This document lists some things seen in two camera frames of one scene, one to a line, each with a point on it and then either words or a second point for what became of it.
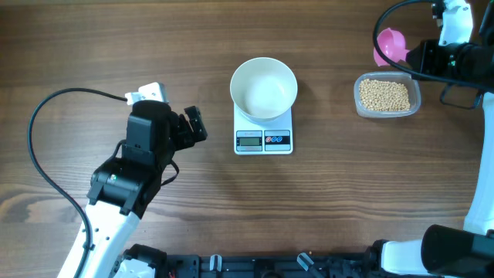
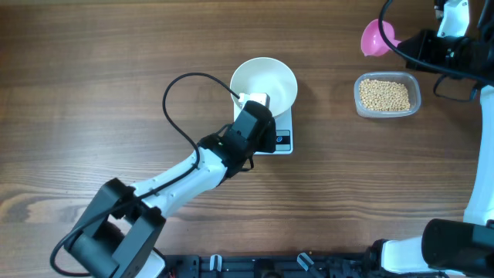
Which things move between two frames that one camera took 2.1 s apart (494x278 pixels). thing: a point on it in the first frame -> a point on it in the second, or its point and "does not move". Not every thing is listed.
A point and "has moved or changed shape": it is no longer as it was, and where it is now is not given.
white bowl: (264, 89) does not move
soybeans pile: (382, 96) does not move
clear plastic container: (386, 94) does not move
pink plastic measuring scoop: (392, 42) has moved or changed shape
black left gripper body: (181, 135) -> (266, 140)
